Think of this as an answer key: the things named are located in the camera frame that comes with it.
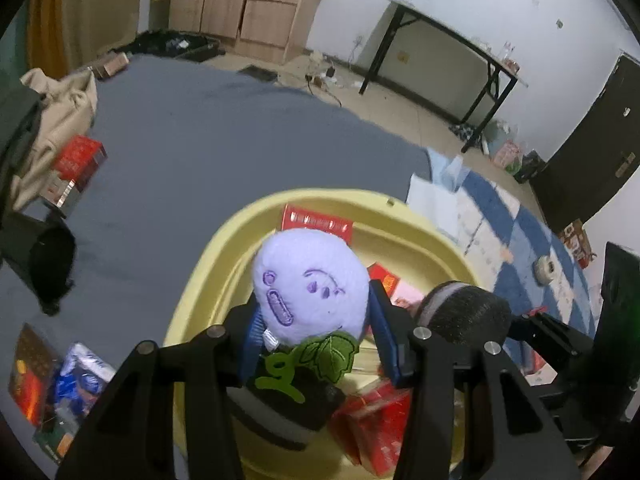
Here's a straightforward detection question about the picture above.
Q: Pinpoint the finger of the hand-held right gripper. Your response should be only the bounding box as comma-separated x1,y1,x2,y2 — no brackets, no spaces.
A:
510,310,597,359

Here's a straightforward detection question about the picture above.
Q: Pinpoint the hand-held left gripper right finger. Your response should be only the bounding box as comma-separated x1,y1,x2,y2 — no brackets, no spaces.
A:
367,280,583,480

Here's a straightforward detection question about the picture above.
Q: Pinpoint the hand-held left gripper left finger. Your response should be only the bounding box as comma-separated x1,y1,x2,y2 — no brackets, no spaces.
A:
55,305,273,480

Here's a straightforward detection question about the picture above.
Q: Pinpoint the red box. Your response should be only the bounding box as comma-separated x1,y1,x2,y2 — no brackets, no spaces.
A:
367,262,427,312
280,203,357,247

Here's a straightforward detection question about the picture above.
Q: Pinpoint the white round tin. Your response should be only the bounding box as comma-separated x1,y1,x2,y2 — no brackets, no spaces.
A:
533,255,558,287

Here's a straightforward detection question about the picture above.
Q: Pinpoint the purple plush toy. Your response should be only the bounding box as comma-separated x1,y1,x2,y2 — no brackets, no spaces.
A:
249,227,372,404

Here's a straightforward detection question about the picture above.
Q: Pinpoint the yellow plastic basin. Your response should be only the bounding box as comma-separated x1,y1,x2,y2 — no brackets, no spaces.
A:
162,189,494,480

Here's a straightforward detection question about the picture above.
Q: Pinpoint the red carton with gold emblem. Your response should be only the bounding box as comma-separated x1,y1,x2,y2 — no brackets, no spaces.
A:
330,385,419,479

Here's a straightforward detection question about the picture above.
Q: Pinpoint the printed cardboard box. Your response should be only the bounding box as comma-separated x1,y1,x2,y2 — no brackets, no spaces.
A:
559,219,594,267

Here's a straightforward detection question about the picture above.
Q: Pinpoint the blue checked plush blanket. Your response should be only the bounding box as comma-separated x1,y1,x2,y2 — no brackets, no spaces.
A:
407,152,602,392

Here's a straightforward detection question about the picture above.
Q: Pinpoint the pale blue cloth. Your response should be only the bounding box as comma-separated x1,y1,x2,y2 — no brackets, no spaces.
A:
407,152,472,242

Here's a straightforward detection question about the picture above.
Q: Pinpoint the black bag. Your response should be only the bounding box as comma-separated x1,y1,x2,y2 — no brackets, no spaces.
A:
515,150,547,184

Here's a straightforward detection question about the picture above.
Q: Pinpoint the blue and white packet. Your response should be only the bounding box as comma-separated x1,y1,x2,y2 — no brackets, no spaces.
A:
51,342,117,412

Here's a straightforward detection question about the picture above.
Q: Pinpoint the pink bag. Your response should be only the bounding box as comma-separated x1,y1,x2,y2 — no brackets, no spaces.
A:
492,140,524,174

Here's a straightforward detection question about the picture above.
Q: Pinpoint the dark door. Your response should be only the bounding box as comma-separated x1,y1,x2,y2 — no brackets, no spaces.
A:
530,52,640,234

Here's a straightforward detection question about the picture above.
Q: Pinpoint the white and green bag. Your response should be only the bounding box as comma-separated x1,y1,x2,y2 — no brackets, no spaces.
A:
484,120,512,157

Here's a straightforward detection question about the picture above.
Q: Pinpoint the dark checked cloth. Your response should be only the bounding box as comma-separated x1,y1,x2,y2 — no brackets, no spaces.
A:
450,122,482,142

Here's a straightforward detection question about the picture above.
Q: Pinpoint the green snack packet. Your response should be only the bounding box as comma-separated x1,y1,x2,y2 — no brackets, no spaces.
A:
31,410,77,464

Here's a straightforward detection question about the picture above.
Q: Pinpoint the dark red snack packet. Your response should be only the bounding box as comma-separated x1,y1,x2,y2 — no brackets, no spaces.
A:
7,322,64,429

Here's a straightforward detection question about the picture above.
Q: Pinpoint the red and silver carton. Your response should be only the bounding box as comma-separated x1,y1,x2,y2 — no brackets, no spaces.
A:
39,135,109,212

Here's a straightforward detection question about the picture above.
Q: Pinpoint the beige cloth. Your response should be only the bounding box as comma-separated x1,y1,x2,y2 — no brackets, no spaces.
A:
10,67,99,214

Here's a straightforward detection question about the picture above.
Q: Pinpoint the black-legged folding table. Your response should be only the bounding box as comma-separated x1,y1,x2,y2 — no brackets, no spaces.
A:
359,0,530,154

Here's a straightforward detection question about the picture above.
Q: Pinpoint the black open suitcase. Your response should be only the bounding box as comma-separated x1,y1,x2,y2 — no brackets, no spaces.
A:
106,30,224,64

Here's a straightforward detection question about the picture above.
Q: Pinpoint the small brown box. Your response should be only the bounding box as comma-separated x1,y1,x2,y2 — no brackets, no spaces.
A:
92,51,131,81

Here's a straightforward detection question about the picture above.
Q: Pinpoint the wooden wardrobe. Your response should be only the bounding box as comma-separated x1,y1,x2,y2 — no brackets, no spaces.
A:
150,0,337,67

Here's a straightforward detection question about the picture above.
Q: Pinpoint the beige curtain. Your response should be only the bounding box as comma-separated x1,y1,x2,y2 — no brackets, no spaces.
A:
60,0,151,68

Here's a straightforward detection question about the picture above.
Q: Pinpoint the orange curtain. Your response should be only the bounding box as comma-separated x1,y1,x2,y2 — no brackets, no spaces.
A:
27,0,72,82

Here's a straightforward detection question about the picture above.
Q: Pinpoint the power strip with cables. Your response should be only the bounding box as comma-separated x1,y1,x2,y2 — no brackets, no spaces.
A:
304,60,342,87

